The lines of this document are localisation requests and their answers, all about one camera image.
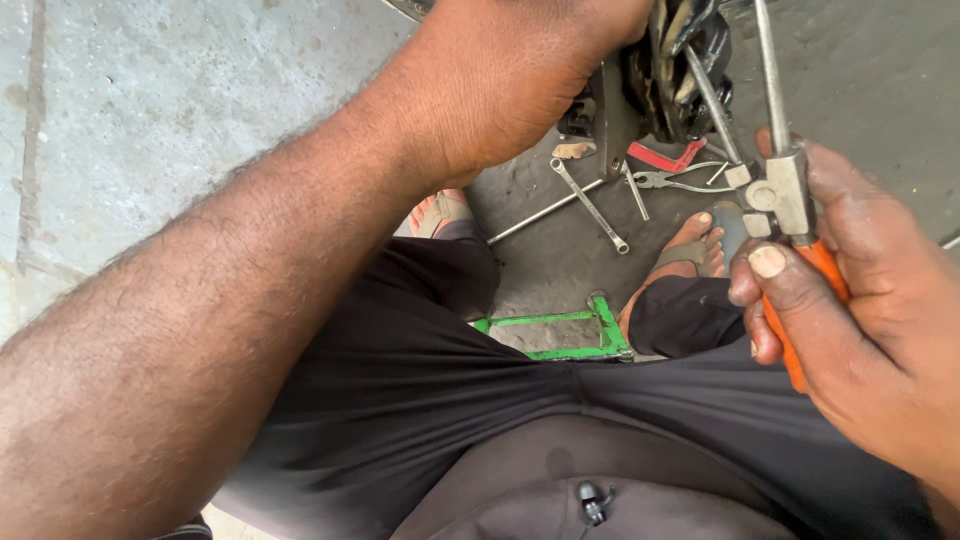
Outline person's left hand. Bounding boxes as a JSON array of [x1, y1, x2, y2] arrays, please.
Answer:
[[390, 0, 655, 189]]

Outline person's right hand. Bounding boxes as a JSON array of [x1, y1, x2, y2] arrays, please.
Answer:
[[727, 127, 960, 489]]

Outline orange handled pliers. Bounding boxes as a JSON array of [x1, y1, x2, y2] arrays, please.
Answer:
[[723, 146, 852, 395]]

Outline silver wheel rim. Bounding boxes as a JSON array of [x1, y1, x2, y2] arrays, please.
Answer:
[[381, 0, 438, 24]]

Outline long silver rod tool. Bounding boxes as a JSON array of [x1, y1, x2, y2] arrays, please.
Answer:
[[486, 177, 606, 247]]

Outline silver combination wrench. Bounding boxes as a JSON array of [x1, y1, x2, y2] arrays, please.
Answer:
[[549, 157, 631, 256]]

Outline grey sandal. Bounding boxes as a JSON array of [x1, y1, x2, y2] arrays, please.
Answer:
[[651, 201, 750, 280], [414, 193, 475, 241]]

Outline black bicycle gear assembly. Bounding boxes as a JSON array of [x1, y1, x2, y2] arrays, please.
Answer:
[[558, 0, 736, 145]]

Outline person's left foot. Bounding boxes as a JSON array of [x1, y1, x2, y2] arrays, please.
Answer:
[[408, 189, 474, 240]]

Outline person's foot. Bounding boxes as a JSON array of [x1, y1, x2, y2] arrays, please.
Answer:
[[618, 211, 727, 325], [408, 189, 474, 240]]

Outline short silver wrench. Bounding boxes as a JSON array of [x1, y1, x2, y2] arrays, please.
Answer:
[[621, 163, 651, 222]]

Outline silver metal rod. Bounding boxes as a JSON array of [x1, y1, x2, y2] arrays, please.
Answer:
[[682, 45, 745, 168], [752, 0, 792, 157]]

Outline person's right foot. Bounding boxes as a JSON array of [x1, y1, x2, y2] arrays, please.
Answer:
[[618, 211, 727, 325]]

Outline black trousers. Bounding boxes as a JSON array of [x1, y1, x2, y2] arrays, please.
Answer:
[[213, 219, 948, 540]]

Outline black clip microphone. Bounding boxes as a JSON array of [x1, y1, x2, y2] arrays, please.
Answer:
[[574, 480, 618, 529]]

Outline grey shirt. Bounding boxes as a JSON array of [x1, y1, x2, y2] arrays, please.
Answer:
[[390, 414, 801, 540]]

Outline red handled tool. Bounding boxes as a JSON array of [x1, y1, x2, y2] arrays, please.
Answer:
[[627, 138, 708, 174]]

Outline silver bare handled pliers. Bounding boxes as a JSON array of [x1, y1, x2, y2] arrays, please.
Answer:
[[631, 159, 738, 195]]

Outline green metal frame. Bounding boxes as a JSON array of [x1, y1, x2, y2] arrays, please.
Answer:
[[472, 294, 636, 364]]

